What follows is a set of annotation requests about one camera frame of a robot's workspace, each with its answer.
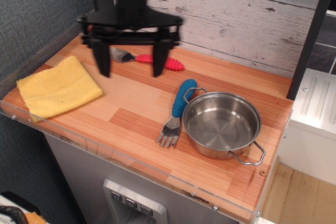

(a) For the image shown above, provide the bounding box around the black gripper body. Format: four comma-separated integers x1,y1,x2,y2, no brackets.
76,0,183,47

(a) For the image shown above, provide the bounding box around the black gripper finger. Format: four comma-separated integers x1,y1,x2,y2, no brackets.
153,40,171,77
91,41,110,77

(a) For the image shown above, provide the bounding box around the yellow cloth napkin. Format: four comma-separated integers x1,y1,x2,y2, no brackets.
16,56,103,122

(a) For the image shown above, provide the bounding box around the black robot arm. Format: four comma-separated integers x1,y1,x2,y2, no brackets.
76,0,183,77

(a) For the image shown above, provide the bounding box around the small steel pot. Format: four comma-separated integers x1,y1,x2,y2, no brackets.
182,88,266,166

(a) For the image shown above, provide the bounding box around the clear acrylic edge guard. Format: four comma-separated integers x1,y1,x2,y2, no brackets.
1,101,264,223

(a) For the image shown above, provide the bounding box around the grey dispenser button panel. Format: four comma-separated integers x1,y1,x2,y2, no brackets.
103,179,168,223

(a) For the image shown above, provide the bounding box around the white toy sink unit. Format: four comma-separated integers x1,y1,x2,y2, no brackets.
277,10,336,185

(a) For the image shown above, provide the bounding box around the orange object at corner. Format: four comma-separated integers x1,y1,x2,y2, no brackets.
25,212,48,224

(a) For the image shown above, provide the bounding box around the red handled spoon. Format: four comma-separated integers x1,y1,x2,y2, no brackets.
110,47,185,71

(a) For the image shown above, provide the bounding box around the blue handled fork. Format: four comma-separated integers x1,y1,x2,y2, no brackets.
156,79,197,148

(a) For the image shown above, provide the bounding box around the dark grey right post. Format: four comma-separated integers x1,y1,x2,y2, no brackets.
286,0,331,101

